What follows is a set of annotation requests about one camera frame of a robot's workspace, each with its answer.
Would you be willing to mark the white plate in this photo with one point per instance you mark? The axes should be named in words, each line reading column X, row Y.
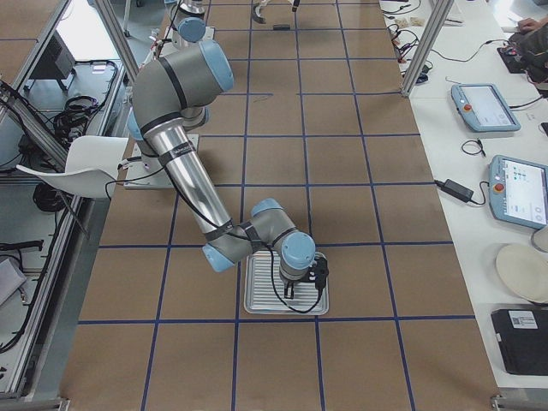
column 524, row 271

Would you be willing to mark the near blue teach pendant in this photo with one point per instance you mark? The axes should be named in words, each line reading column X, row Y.
column 518, row 191

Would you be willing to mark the black laptop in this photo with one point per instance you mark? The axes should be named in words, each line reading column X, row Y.
column 522, row 340

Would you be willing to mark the ribbed metal tray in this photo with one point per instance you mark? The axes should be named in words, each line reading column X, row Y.
column 267, row 293

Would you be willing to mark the blue teach pendant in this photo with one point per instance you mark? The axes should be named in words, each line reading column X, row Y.
column 483, row 109
column 518, row 191

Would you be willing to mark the white chair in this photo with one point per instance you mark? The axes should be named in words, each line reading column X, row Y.
column 91, row 167

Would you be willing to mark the far blue teach pendant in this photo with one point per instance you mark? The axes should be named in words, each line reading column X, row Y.
column 483, row 109

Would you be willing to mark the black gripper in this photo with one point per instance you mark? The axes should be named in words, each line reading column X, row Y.
column 288, row 284

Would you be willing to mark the aluminium frame post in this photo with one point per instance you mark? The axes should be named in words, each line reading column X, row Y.
column 431, row 31

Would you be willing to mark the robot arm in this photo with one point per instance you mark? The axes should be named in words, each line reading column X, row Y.
column 186, row 23
column 191, row 79

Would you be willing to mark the olive brake shoe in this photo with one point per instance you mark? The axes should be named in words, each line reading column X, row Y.
column 256, row 13

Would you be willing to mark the black power adapter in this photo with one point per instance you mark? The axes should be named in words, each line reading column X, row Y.
column 455, row 190

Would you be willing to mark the black brake pad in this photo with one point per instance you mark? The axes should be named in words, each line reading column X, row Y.
column 281, row 27

